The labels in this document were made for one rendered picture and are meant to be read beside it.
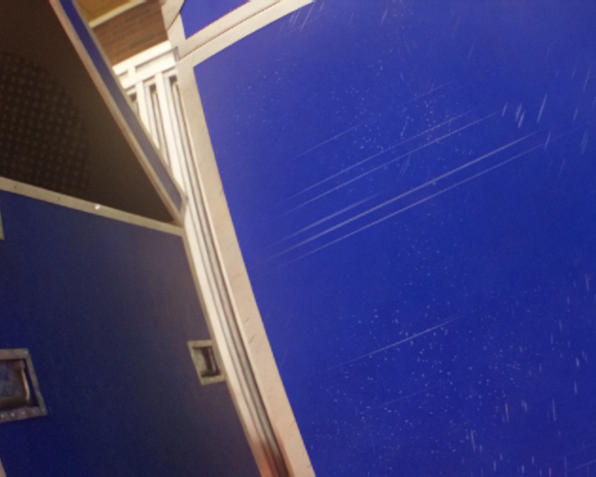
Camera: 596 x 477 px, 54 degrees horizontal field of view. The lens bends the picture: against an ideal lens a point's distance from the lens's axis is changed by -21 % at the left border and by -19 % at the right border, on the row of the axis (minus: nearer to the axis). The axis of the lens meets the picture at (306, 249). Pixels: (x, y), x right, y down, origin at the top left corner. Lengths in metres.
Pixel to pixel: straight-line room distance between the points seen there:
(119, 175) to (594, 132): 1.29
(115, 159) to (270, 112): 0.95
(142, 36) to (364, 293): 3.95
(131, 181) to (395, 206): 1.10
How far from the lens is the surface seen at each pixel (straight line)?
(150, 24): 4.56
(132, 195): 1.72
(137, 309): 1.34
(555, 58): 0.65
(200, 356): 1.59
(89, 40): 1.56
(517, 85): 0.65
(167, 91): 2.99
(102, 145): 1.65
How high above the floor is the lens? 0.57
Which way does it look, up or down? 9 degrees up
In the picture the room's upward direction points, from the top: 17 degrees counter-clockwise
